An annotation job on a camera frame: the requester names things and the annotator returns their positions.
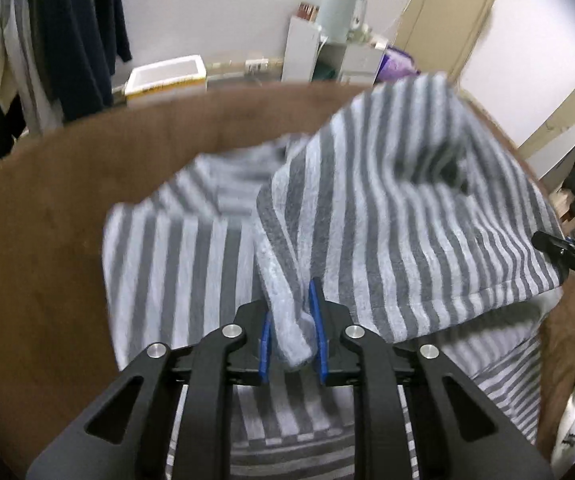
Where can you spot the brown blanket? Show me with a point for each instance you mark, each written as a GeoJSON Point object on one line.
{"type": "Point", "coordinates": [42, 240]}

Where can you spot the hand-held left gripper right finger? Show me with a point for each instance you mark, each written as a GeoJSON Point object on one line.
{"type": "Point", "coordinates": [317, 332]}

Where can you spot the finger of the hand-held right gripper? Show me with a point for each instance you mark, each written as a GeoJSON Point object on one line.
{"type": "Point", "coordinates": [552, 246]}

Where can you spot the white power strip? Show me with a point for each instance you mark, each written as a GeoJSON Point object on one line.
{"type": "Point", "coordinates": [257, 65]}

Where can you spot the pale green electric kettle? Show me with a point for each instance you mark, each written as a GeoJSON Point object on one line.
{"type": "Point", "coordinates": [340, 12]}

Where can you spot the white cabinet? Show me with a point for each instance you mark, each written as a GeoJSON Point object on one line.
{"type": "Point", "coordinates": [300, 50]}

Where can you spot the navy hanging jacket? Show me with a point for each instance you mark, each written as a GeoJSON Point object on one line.
{"type": "Point", "coordinates": [77, 35]}

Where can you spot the white foam box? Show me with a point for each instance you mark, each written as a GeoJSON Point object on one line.
{"type": "Point", "coordinates": [167, 77]}

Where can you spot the grey hanging shirt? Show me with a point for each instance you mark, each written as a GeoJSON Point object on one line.
{"type": "Point", "coordinates": [22, 60]}

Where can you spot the grey striped zip hoodie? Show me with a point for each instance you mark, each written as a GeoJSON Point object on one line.
{"type": "Point", "coordinates": [397, 200]}

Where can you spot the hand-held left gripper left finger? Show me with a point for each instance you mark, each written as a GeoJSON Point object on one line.
{"type": "Point", "coordinates": [265, 355]}

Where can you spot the purple bag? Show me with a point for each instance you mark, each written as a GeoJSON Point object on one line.
{"type": "Point", "coordinates": [397, 65]}

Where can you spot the beige door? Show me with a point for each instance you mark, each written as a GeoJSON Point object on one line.
{"type": "Point", "coordinates": [447, 15]}

